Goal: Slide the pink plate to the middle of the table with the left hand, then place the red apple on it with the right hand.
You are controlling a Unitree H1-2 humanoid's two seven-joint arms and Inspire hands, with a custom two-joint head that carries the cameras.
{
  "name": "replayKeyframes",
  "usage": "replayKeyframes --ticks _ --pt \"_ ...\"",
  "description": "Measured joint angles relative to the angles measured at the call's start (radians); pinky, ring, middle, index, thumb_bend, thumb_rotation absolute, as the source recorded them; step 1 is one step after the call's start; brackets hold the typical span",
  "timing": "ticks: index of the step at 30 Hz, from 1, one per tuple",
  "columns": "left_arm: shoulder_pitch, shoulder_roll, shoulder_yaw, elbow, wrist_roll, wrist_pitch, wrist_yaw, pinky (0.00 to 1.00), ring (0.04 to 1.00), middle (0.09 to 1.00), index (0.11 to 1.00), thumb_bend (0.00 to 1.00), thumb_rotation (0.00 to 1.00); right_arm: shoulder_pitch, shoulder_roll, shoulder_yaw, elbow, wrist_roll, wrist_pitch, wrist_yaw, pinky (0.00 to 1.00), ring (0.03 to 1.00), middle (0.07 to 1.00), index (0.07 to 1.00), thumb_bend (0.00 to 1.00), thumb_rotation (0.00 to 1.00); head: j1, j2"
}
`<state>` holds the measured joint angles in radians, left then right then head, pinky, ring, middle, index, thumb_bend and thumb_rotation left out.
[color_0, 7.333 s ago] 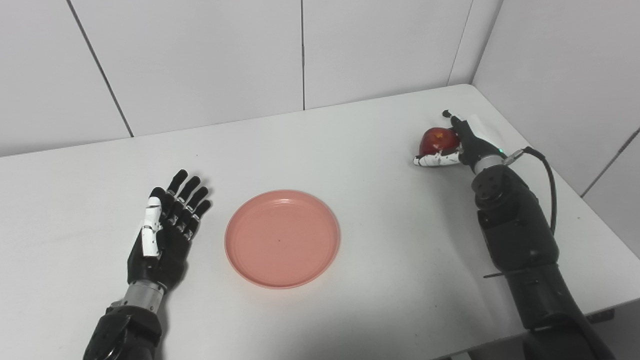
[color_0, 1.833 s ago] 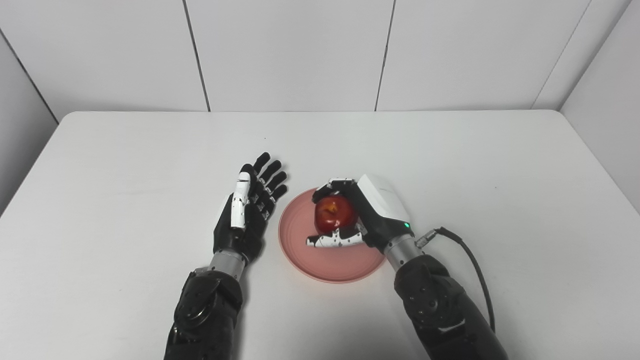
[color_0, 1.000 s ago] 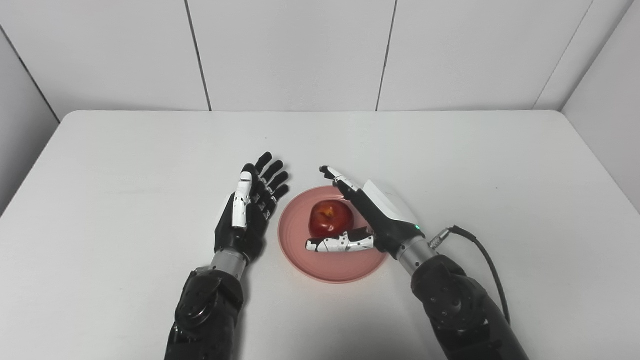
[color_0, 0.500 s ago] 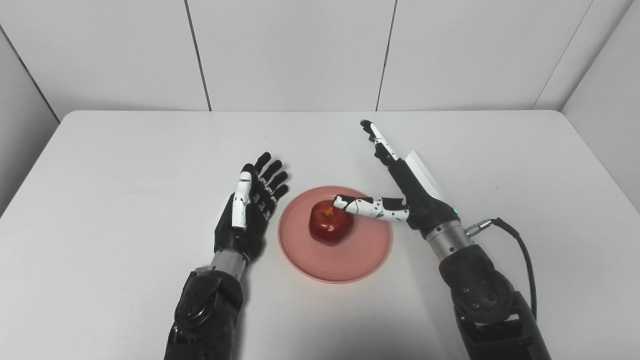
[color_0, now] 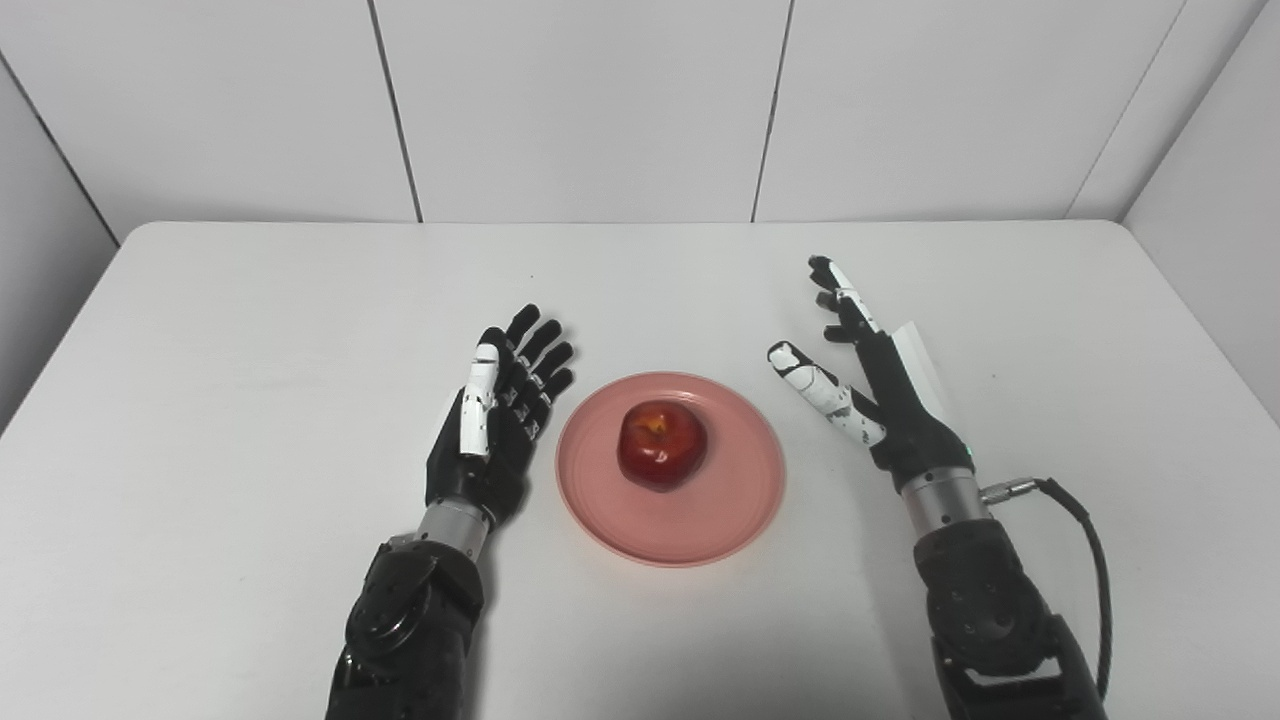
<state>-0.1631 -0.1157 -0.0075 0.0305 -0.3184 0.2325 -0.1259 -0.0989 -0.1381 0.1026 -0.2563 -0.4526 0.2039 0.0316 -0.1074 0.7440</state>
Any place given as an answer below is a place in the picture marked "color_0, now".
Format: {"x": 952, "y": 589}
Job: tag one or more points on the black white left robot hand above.
{"x": 495, "y": 460}

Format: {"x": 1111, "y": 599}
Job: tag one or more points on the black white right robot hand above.
{"x": 910, "y": 430}

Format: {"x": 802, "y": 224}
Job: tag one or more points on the red apple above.
{"x": 662, "y": 448}

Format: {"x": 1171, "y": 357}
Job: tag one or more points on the pink round plate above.
{"x": 730, "y": 500}

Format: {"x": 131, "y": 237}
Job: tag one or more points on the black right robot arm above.
{"x": 985, "y": 610}

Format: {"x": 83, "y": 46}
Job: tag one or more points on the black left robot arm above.
{"x": 410, "y": 620}

